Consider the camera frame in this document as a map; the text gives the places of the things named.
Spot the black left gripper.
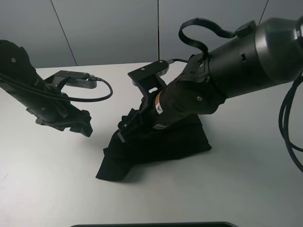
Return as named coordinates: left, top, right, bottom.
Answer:
left=26, top=100, right=93, bottom=137

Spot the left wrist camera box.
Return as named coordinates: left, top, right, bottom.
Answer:
left=45, top=70, right=97, bottom=89

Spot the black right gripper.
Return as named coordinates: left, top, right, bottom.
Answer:
left=117, top=94, right=163, bottom=143

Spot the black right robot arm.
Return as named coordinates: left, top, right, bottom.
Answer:
left=118, top=18, right=303, bottom=143

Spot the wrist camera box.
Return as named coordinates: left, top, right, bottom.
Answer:
left=45, top=70, right=97, bottom=89
left=128, top=60, right=169, bottom=96

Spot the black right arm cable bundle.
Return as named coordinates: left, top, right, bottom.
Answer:
left=278, top=73, right=303, bottom=173

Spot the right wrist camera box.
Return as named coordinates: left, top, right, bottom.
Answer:
left=128, top=60, right=169, bottom=96

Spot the black printed t-shirt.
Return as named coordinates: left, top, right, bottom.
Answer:
left=96, top=114, right=212, bottom=182

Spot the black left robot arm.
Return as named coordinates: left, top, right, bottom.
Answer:
left=0, top=40, right=93, bottom=137

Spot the black flat ribbon cable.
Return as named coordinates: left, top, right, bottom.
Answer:
left=178, top=17, right=258, bottom=60

